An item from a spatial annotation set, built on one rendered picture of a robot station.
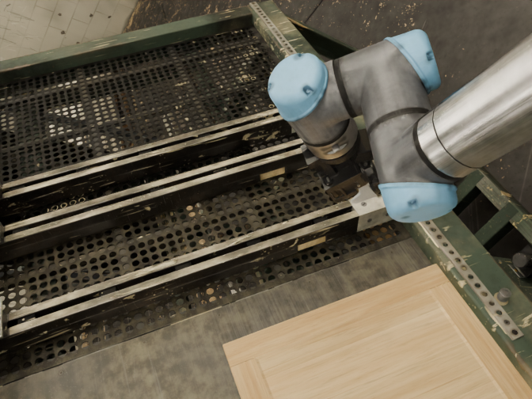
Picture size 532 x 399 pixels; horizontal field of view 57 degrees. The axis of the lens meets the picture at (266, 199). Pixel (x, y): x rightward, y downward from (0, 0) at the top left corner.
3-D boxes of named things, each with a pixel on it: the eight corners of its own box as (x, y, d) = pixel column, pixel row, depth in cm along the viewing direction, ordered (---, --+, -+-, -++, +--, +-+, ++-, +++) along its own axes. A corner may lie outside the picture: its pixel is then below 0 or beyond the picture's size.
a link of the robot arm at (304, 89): (332, 87, 54) (264, 112, 57) (360, 135, 63) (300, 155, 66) (323, 36, 58) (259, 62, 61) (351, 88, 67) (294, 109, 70)
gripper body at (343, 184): (322, 169, 83) (294, 135, 74) (369, 146, 81) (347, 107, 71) (338, 207, 79) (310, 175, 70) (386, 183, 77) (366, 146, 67)
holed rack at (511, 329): (523, 336, 106) (524, 334, 106) (512, 340, 105) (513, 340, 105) (256, 2, 209) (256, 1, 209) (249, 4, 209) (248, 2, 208)
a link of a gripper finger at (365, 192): (355, 204, 88) (339, 183, 81) (385, 189, 87) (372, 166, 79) (362, 218, 87) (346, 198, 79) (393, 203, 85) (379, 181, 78)
